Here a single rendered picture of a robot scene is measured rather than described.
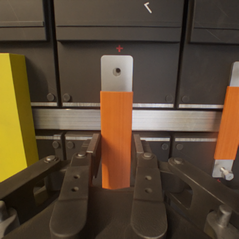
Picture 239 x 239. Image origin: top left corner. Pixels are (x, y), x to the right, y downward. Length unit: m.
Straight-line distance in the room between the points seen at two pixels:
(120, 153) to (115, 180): 0.03
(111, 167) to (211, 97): 0.15
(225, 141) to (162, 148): 0.08
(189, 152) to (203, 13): 0.16
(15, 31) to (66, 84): 0.08
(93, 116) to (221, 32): 0.17
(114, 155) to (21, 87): 0.13
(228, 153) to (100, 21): 0.22
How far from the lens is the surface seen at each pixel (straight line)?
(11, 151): 0.24
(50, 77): 0.22
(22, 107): 0.22
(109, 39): 0.20
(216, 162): 0.27
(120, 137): 0.15
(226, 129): 0.25
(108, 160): 0.16
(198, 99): 0.23
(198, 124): 0.25
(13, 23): 0.23
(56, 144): 0.24
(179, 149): 0.24
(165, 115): 0.23
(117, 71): 0.20
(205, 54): 0.23
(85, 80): 0.21
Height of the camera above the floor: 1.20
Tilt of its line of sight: 73 degrees down
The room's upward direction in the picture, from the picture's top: 178 degrees counter-clockwise
